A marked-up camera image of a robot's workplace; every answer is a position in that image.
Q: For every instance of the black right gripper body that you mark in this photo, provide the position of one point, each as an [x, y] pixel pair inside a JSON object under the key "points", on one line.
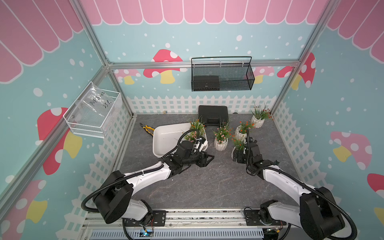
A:
{"points": [[241, 158]]}

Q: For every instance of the orange flower pot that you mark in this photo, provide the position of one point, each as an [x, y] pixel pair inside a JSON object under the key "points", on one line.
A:
{"points": [[200, 126], [238, 144]]}

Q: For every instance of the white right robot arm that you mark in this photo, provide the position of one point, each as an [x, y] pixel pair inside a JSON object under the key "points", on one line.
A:
{"points": [[316, 212]]}

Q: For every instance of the pink flower pot front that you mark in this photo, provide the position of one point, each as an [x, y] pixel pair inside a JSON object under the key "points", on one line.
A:
{"points": [[192, 136]]}

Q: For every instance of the orange flower pot front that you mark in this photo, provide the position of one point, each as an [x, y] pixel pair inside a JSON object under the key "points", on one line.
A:
{"points": [[200, 126]]}

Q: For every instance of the clear acrylic wall bin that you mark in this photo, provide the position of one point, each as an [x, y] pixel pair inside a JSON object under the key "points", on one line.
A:
{"points": [[94, 112]]}

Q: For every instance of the black box in basket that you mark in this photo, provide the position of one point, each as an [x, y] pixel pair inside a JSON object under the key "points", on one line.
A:
{"points": [[205, 83]]}

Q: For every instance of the white plastic storage box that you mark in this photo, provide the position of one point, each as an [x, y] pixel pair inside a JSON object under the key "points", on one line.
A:
{"points": [[166, 137]]}

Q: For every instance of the red flower pot rear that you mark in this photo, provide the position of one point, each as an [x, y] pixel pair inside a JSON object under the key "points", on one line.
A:
{"points": [[241, 130]]}

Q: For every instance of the black plastic tool case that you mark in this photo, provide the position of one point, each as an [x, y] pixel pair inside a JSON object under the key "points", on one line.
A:
{"points": [[213, 115]]}

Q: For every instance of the pink flower pot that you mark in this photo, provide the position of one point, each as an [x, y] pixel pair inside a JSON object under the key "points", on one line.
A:
{"points": [[192, 136], [222, 136]]}

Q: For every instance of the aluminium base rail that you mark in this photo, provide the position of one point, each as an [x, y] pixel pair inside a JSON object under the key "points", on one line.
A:
{"points": [[191, 224]]}

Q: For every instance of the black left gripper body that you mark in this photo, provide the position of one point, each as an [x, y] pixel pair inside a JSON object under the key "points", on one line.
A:
{"points": [[199, 160]]}

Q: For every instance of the grass pot far corner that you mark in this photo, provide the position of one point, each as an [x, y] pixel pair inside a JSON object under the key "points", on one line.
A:
{"points": [[260, 114]]}

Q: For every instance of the black wire mesh basket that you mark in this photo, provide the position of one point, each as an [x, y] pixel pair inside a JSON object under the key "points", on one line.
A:
{"points": [[235, 73]]}

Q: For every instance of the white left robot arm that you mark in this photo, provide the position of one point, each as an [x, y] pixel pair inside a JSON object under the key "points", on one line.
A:
{"points": [[113, 200]]}

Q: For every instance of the yellow handled pliers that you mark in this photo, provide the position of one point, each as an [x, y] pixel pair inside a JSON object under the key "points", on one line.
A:
{"points": [[148, 129]]}

